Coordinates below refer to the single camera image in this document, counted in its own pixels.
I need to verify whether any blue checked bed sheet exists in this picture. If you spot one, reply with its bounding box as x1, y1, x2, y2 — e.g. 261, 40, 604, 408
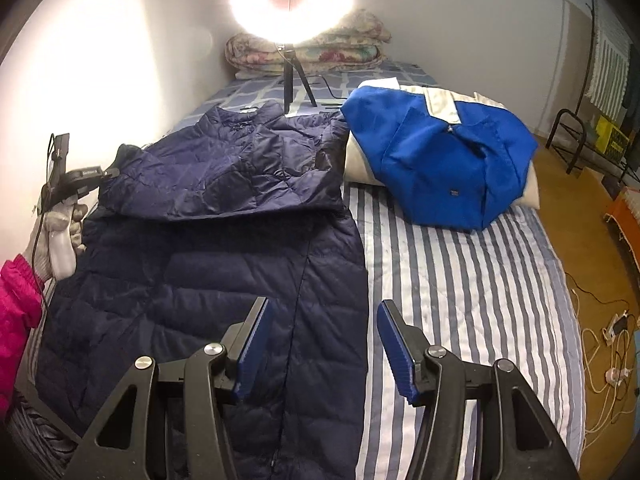
165, 60, 441, 136

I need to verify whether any striped blanket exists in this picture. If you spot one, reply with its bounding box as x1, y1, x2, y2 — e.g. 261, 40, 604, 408
15, 180, 586, 480

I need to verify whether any yellow box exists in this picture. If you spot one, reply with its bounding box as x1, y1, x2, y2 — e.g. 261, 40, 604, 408
595, 115, 632, 163

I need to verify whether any black clothes rack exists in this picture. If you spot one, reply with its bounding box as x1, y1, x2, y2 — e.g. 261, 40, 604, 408
575, 0, 640, 191

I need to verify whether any person's left hand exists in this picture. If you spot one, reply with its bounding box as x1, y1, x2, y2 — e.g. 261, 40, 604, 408
20, 202, 88, 283

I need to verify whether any black shoe rack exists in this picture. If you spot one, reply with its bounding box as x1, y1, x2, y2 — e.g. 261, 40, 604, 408
545, 109, 631, 181

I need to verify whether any power strip with cables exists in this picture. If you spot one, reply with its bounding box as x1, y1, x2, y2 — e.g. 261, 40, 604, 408
565, 270, 640, 436

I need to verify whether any white power strip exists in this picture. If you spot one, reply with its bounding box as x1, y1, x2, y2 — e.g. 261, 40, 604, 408
602, 312, 636, 343

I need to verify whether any orange stool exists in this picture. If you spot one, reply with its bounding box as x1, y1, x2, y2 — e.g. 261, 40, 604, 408
602, 185, 640, 271

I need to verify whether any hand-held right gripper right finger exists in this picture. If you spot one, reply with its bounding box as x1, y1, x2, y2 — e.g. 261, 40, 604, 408
376, 300, 581, 480

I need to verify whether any black tripod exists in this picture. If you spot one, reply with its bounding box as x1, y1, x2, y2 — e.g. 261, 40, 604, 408
275, 42, 321, 116

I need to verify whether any blue and white jacket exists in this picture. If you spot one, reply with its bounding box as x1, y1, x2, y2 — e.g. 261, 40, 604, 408
340, 79, 541, 233

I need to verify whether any navy down jacket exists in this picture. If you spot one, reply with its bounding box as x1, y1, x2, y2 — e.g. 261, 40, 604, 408
37, 100, 371, 480

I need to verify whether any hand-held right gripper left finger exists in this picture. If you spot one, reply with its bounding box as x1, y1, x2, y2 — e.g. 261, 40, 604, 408
62, 296, 276, 480

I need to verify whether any folded floral quilt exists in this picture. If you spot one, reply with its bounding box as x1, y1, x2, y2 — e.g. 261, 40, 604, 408
223, 7, 393, 81

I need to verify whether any black ring light cable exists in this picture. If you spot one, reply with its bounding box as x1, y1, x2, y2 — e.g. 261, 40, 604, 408
300, 76, 351, 101

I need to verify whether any grey striped cloth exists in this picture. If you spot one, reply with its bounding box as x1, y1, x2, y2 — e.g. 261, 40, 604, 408
5, 390, 83, 480

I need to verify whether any striped towel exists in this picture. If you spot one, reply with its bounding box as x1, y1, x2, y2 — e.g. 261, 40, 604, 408
587, 7, 632, 108

